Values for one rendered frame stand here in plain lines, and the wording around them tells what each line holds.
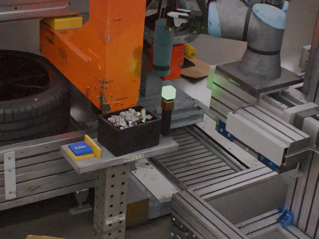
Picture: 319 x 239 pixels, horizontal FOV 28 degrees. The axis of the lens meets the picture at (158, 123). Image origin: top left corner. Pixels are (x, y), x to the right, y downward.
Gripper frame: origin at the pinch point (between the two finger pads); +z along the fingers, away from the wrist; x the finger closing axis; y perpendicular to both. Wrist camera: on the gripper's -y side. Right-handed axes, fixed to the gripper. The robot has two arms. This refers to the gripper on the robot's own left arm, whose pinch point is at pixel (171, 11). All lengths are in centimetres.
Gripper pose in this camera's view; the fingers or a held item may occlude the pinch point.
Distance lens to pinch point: 279.1
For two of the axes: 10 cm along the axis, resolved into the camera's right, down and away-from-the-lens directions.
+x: 2.4, -4.5, 8.6
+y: -0.8, 8.7, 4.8
